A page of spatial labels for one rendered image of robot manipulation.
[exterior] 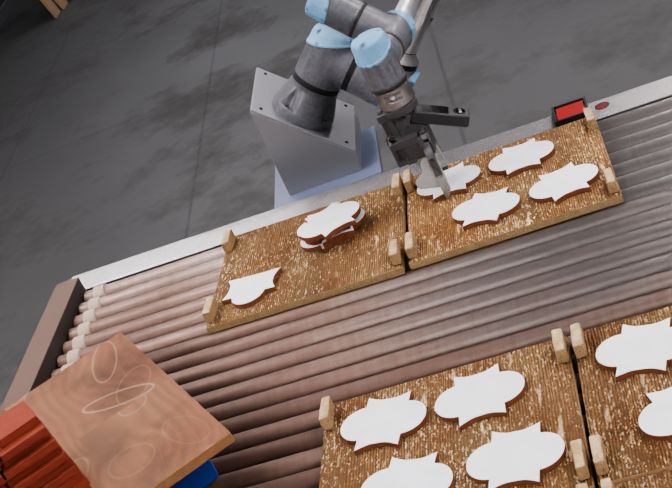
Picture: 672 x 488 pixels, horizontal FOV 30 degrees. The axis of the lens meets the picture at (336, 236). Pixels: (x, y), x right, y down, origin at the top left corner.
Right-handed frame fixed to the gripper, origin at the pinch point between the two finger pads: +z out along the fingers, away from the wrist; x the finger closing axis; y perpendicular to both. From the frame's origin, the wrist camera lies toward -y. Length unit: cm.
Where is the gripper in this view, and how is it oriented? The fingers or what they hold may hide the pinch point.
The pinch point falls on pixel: (449, 181)
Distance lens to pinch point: 256.3
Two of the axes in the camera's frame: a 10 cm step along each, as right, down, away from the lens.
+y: -9.0, 3.6, 2.5
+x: -0.4, 5.0, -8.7
